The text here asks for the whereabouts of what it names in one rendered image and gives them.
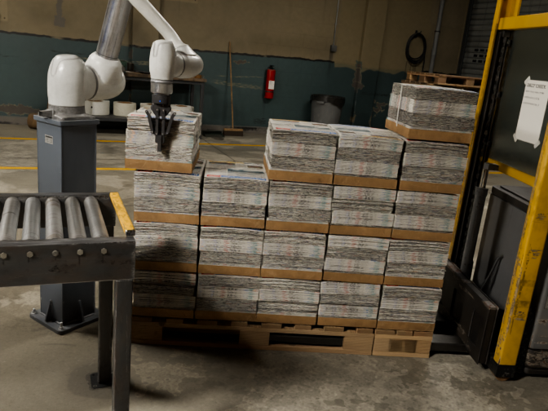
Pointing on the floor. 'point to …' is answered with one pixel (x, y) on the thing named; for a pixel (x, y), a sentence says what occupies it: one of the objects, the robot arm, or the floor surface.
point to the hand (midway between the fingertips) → (159, 143)
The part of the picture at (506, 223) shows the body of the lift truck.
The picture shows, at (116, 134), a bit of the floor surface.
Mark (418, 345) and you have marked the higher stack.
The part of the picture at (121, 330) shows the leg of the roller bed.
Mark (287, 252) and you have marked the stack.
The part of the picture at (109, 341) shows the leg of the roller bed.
